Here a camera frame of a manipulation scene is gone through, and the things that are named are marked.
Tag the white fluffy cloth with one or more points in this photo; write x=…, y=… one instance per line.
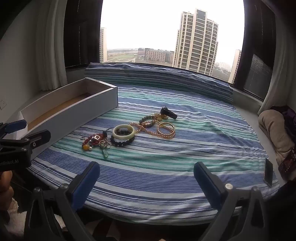
x=16, y=215

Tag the green jade pendant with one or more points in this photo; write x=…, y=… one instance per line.
x=105, y=155

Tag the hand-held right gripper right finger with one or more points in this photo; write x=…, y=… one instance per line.
x=208, y=183

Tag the dark purple cloth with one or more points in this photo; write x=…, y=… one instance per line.
x=289, y=118

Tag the dark window side panel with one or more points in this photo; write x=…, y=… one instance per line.
x=81, y=34
x=256, y=46

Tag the tall beige apartment building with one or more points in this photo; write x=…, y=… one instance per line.
x=195, y=41

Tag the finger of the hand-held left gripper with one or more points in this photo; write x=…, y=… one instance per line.
x=38, y=136
x=15, y=126

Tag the blue green striped bed sheet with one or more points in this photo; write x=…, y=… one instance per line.
x=161, y=173

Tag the person's left hand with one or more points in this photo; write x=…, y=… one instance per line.
x=4, y=185

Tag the low brick building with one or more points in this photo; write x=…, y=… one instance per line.
x=159, y=55

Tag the pale jade bangle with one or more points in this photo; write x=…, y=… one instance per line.
x=123, y=137

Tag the white wall socket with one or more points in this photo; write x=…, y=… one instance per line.
x=2, y=104

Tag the narrow beige tower building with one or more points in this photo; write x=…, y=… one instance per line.
x=103, y=46

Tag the thin gold rings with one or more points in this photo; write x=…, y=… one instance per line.
x=101, y=144

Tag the black hair clip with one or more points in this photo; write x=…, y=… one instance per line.
x=167, y=112

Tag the white wooden drawer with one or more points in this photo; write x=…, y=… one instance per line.
x=69, y=120

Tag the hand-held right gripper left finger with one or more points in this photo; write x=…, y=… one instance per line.
x=85, y=183

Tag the black smartphone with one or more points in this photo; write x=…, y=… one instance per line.
x=268, y=172

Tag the gold mesh bangle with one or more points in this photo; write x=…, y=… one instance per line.
x=166, y=124

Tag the large glass window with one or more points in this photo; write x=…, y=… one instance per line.
x=143, y=25

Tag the beige folded blanket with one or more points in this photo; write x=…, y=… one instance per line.
x=272, y=129

